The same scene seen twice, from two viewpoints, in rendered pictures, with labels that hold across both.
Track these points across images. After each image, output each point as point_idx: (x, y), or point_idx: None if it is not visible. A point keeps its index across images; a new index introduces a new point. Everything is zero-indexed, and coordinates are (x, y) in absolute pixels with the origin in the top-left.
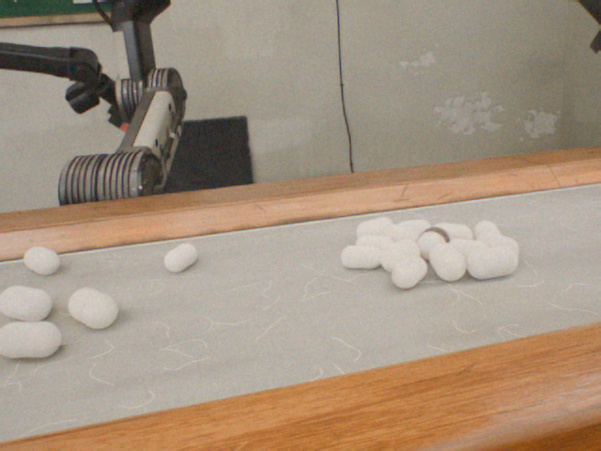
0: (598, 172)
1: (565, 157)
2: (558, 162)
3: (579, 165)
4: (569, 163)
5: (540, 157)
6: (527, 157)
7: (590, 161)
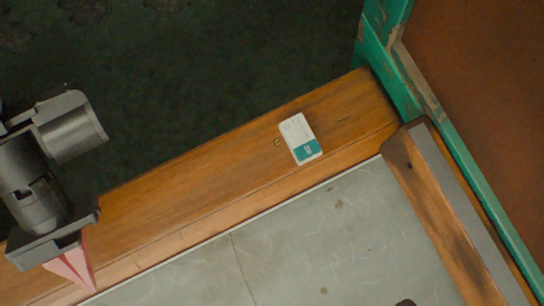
0: (53, 304)
1: (32, 273)
2: (17, 299)
3: (35, 304)
4: (25, 304)
5: (11, 269)
6: (0, 266)
7: (46, 293)
